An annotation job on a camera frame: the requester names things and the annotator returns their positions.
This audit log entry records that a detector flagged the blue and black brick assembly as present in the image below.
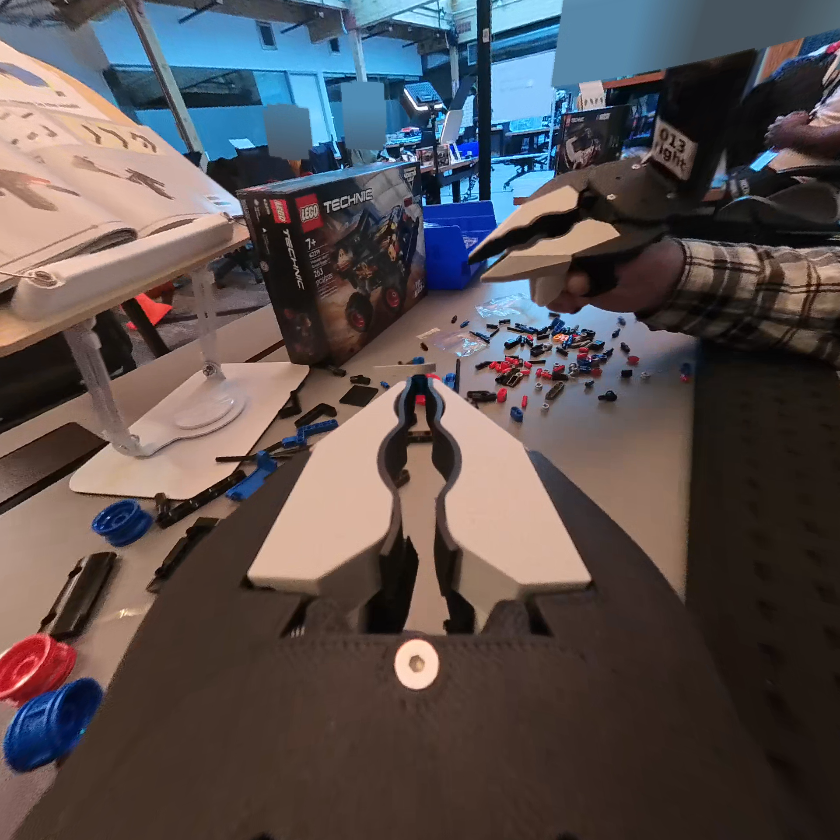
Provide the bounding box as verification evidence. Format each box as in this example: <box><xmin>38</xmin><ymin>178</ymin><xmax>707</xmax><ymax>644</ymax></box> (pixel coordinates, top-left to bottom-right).
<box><xmin>226</xmin><ymin>449</ymin><xmax>280</xmax><ymax>502</ymax></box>

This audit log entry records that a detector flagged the black perforated panel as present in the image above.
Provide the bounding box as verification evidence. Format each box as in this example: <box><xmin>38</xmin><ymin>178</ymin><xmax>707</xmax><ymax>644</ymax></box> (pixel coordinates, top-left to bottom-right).
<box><xmin>686</xmin><ymin>341</ymin><xmax>840</xmax><ymax>840</ymax></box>

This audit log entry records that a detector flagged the blue plastic bin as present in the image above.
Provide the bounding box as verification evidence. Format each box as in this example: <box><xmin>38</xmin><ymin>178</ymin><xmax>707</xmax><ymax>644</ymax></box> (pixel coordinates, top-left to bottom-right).
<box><xmin>422</xmin><ymin>200</ymin><xmax>498</xmax><ymax>291</ymax></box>

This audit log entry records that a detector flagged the toy truck set box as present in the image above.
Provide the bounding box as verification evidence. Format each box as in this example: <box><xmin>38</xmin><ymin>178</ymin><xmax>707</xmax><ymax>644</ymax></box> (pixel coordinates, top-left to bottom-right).
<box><xmin>236</xmin><ymin>161</ymin><xmax>429</xmax><ymax>368</ymax></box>

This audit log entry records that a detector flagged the open instruction booklet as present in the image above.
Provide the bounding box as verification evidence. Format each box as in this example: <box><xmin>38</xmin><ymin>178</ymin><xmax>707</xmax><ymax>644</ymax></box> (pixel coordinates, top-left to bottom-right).
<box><xmin>0</xmin><ymin>98</ymin><xmax>235</xmax><ymax>291</ymax></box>

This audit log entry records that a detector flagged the white book stand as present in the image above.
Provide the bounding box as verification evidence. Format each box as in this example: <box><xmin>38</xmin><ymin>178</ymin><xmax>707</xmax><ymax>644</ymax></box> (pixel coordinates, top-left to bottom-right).
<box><xmin>0</xmin><ymin>217</ymin><xmax>311</xmax><ymax>501</ymax></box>

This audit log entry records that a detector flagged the black rectangular frame brick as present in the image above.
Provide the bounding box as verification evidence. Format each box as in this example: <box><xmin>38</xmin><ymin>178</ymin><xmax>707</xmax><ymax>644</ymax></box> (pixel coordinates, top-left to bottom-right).
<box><xmin>146</xmin><ymin>517</ymin><xmax>221</xmax><ymax>594</ymax></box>

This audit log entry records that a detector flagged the black chair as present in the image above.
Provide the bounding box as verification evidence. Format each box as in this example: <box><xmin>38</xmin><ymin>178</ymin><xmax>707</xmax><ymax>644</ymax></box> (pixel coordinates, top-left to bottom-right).
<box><xmin>715</xmin><ymin>157</ymin><xmax>840</xmax><ymax>232</ymax></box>

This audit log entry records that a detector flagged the orange plastic object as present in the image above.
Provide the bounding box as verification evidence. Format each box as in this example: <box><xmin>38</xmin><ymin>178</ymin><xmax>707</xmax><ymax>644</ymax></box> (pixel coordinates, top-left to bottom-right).
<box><xmin>128</xmin><ymin>293</ymin><xmax>173</xmax><ymax>328</ymax></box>

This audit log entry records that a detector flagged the black straight beam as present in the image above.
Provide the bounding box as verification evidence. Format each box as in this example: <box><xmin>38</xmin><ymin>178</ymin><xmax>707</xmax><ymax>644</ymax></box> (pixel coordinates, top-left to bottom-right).
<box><xmin>154</xmin><ymin>469</ymin><xmax>248</xmax><ymax>530</ymax></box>

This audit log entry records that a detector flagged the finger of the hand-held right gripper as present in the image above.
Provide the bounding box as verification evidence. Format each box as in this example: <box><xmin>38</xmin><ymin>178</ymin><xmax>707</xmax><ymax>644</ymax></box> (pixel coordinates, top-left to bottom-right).
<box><xmin>468</xmin><ymin>184</ymin><xmax>589</xmax><ymax>266</ymax></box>
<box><xmin>479</xmin><ymin>218</ymin><xmax>622</xmax><ymax>284</ymax></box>

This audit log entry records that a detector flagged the person's right hand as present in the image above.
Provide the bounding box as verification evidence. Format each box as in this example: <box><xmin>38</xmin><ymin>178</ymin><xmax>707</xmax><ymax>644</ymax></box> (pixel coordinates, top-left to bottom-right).
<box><xmin>546</xmin><ymin>238</ymin><xmax>688</xmax><ymax>317</ymax></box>

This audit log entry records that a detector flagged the person's right forearm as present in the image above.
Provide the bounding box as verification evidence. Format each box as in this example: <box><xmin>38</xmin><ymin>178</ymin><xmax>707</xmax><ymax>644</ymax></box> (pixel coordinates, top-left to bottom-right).
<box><xmin>637</xmin><ymin>239</ymin><xmax>840</xmax><ymax>370</ymax></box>

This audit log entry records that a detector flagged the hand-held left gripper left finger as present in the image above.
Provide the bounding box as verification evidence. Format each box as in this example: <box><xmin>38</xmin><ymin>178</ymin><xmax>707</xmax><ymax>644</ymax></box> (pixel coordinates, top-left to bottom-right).
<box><xmin>247</xmin><ymin>381</ymin><xmax>421</xmax><ymax>634</ymax></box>

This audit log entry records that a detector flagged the pile of small mixed bricks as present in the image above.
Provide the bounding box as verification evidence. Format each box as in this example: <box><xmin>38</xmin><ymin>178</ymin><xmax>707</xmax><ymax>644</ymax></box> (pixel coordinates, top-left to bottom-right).
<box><xmin>449</xmin><ymin>315</ymin><xmax>694</xmax><ymax>403</ymax></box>

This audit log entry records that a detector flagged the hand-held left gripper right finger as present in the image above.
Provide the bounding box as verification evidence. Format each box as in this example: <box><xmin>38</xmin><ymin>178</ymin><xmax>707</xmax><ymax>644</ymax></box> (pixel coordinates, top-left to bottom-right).
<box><xmin>427</xmin><ymin>379</ymin><xmax>593</xmax><ymax>634</ymax></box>

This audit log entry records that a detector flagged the dark printed box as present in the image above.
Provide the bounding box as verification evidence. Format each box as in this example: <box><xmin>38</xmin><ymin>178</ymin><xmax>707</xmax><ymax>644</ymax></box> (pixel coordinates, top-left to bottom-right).
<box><xmin>554</xmin><ymin>105</ymin><xmax>632</xmax><ymax>176</ymax></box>

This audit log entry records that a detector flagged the blue angled beam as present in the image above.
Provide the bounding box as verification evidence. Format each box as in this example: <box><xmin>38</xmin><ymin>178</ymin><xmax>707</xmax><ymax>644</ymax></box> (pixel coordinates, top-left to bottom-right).
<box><xmin>282</xmin><ymin>420</ymin><xmax>340</xmax><ymax>451</ymax></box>

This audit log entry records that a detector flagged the grey desk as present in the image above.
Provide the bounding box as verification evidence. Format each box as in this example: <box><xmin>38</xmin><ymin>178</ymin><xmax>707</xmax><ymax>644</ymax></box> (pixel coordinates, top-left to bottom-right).
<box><xmin>0</xmin><ymin>276</ymin><xmax>697</xmax><ymax>840</ymax></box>

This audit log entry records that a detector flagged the black metal post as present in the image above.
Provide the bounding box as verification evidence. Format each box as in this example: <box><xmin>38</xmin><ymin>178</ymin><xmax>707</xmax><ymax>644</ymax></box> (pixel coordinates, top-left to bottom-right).
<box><xmin>476</xmin><ymin>0</ymin><xmax>494</xmax><ymax>202</ymax></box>

